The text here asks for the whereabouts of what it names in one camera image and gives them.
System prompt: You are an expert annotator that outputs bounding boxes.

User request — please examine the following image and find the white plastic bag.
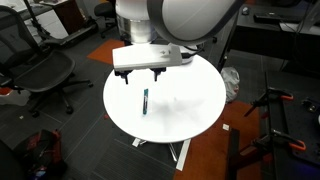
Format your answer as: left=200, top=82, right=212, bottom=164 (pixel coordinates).
left=220, top=66, right=241, bottom=104

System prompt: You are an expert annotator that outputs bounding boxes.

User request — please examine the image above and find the white table base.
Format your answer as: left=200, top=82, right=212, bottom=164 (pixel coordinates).
left=131, top=137, right=193, bottom=173

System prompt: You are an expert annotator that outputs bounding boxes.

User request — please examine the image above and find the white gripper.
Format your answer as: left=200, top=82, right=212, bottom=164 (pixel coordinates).
left=112, top=44, right=184, bottom=85

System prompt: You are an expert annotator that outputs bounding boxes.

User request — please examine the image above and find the black electric scooter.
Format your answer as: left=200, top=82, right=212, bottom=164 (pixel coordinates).
left=23, top=0, right=99, bottom=48

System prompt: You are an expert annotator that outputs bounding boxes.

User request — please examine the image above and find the red and black bag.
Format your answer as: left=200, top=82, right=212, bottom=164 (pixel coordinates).
left=13, top=129, right=64, bottom=180

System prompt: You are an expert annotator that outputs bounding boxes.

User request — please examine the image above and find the black knob device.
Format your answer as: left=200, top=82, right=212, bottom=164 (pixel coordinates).
left=301, top=96, right=320, bottom=114

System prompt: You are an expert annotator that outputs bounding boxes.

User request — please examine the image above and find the black mesh office chair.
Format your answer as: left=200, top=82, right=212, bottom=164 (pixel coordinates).
left=0, top=4, right=94, bottom=118

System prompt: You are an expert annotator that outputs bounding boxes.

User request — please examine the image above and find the black keyboard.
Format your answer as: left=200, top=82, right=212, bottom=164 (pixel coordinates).
left=253, top=12, right=282, bottom=24

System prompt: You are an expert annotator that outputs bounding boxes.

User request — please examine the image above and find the white desk with cabinet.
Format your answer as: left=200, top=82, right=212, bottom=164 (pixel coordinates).
left=0, top=0, right=69, bottom=39

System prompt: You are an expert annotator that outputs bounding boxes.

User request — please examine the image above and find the orange handled black clamp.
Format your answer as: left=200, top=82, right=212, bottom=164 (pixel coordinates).
left=243, top=87, right=295, bottom=118
left=251, top=129, right=307, bottom=158

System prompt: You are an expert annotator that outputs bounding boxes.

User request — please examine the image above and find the teal capped marker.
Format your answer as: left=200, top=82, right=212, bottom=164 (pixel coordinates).
left=142, top=87, right=150, bottom=116

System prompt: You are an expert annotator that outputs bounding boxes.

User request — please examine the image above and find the dark desk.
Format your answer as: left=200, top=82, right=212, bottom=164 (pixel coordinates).
left=229, top=3, right=320, bottom=73

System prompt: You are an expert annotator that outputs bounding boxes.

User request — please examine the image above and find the black upright post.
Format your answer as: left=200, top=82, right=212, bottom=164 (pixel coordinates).
left=226, top=128, right=242, bottom=180

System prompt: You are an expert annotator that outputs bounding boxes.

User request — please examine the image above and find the black work table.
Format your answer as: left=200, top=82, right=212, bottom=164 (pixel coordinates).
left=264, top=69, right=320, bottom=180

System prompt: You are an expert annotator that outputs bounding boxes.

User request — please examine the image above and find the dark brown cabinet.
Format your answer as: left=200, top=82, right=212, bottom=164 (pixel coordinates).
left=53, top=0, right=86, bottom=34

